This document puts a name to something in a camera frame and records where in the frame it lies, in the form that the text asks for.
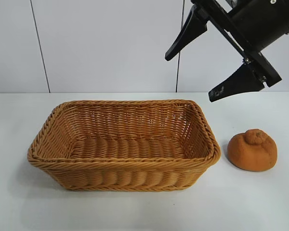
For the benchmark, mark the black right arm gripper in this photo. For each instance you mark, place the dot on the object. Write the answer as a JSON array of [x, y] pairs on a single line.
[[255, 24]]

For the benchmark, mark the bumpy orange fruit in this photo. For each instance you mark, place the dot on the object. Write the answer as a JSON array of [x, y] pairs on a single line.
[[251, 154]]

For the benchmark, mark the woven wicker basket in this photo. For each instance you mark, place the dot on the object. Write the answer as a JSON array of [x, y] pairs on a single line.
[[125, 149]]

